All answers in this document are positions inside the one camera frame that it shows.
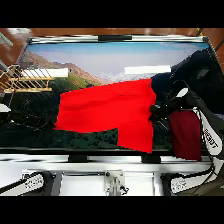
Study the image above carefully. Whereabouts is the black cable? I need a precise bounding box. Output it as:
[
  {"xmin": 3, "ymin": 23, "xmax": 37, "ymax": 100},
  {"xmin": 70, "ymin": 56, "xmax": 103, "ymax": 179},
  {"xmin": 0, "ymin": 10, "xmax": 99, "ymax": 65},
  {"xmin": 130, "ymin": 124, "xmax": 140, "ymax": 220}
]
[{"xmin": 185, "ymin": 156, "xmax": 216, "ymax": 179}]

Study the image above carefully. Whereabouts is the black garment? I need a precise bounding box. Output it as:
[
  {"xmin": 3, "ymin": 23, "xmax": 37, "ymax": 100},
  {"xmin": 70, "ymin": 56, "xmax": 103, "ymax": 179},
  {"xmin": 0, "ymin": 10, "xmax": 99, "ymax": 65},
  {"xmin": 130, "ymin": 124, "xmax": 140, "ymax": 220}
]
[{"xmin": 151, "ymin": 49, "xmax": 224, "ymax": 116}]

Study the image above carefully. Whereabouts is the dark red garment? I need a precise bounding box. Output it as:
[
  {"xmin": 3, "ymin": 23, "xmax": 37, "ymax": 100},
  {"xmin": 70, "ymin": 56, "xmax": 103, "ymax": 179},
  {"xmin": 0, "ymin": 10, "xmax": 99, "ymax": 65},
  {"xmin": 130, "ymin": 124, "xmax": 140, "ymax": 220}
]
[{"xmin": 168, "ymin": 109, "xmax": 203, "ymax": 162}]

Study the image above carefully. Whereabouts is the silver frame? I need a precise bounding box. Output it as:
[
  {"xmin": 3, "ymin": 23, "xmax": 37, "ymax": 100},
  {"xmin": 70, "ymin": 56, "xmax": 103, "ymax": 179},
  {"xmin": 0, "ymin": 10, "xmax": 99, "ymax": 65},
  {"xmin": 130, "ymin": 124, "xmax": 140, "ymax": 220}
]
[{"xmin": 0, "ymin": 33, "xmax": 224, "ymax": 197}]

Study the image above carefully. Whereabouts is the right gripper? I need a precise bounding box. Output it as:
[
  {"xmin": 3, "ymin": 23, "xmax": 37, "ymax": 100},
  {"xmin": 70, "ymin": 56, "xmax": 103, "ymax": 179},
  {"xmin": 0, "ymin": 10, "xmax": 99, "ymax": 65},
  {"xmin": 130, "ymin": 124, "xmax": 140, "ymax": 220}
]
[{"xmin": 149, "ymin": 101, "xmax": 174, "ymax": 122}]

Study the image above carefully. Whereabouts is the red T-shirt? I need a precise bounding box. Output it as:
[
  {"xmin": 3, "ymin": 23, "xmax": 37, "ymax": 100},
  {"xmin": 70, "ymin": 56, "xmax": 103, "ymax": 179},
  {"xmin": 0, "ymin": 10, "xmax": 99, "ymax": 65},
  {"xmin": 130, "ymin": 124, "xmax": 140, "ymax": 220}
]
[{"xmin": 53, "ymin": 78, "xmax": 158, "ymax": 154}]

